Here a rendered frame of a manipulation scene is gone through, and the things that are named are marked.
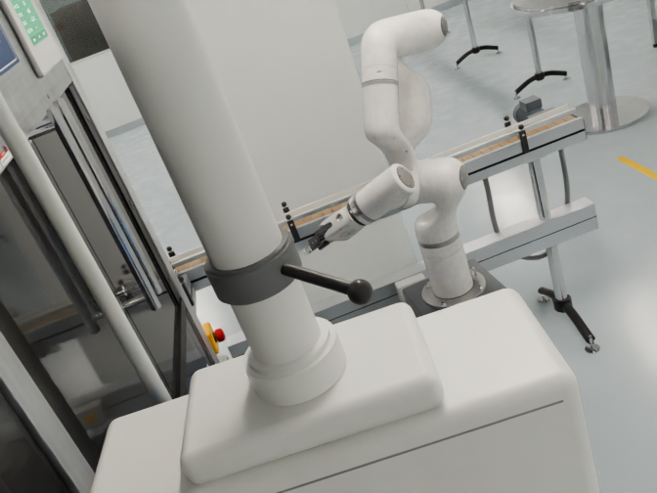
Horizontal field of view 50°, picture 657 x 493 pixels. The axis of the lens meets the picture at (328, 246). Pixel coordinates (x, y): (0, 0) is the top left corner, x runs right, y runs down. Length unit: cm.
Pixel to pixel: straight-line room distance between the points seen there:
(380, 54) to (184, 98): 119
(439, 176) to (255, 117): 142
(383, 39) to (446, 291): 74
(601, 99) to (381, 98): 357
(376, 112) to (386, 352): 106
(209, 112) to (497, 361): 36
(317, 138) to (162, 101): 261
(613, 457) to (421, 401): 208
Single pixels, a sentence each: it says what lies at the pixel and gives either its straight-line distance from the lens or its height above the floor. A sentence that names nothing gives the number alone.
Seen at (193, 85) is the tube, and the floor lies 190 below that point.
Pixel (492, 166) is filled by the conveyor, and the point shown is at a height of 88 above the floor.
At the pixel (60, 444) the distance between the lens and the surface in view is 90.
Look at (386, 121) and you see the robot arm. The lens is 169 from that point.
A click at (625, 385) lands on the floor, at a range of 296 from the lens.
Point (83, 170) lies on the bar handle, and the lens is 123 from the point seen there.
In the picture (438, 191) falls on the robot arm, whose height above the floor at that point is 122.
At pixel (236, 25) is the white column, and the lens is 303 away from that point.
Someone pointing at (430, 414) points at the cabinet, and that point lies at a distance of 67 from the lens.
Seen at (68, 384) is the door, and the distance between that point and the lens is 101.
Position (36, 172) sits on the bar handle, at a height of 180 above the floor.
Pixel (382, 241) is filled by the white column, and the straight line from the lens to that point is 340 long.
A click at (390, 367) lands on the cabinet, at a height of 159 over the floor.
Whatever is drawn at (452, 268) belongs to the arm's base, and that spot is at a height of 97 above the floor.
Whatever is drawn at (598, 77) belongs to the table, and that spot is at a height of 32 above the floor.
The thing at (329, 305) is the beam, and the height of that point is 55.
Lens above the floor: 200
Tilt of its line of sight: 26 degrees down
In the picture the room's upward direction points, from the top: 21 degrees counter-clockwise
